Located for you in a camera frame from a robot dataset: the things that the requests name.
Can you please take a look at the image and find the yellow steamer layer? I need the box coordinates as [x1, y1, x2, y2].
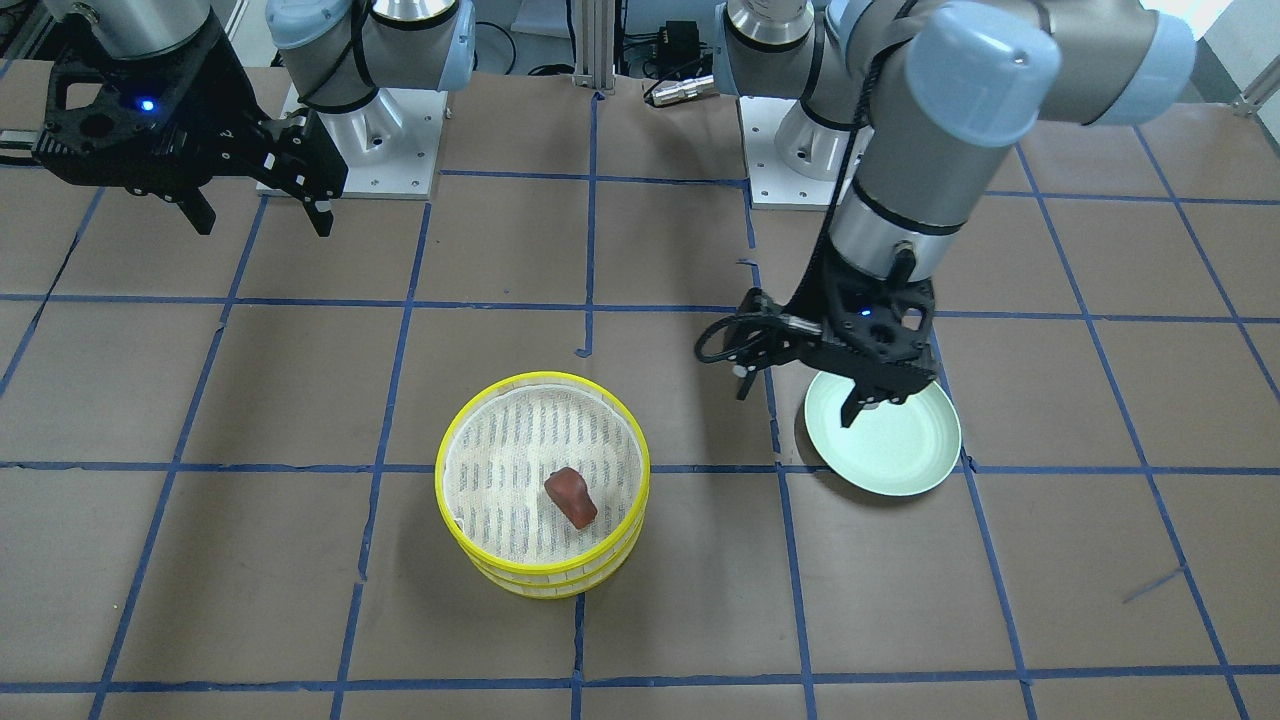
[463, 514, 646, 600]
[435, 372, 652, 574]

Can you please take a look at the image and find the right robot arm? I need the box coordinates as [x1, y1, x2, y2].
[3, 1, 476, 237]

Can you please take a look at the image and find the light green plate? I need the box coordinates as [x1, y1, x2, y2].
[803, 372, 963, 497]

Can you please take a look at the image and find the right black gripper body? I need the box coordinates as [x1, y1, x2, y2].
[3, 10, 348, 201]

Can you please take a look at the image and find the aluminium frame post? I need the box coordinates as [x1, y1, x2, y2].
[564, 1, 623, 97]

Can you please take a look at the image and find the silver cylindrical connector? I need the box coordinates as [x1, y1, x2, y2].
[643, 76, 721, 108]

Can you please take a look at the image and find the black power adapter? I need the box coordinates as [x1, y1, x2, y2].
[653, 20, 703, 79]

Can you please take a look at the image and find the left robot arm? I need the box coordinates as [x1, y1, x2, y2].
[695, 1, 1198, 427]

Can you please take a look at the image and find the brown steamed bun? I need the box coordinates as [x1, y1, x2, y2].
[543, 468, 598, 530]

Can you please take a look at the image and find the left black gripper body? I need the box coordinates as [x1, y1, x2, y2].
[724, 245, 938, 405]

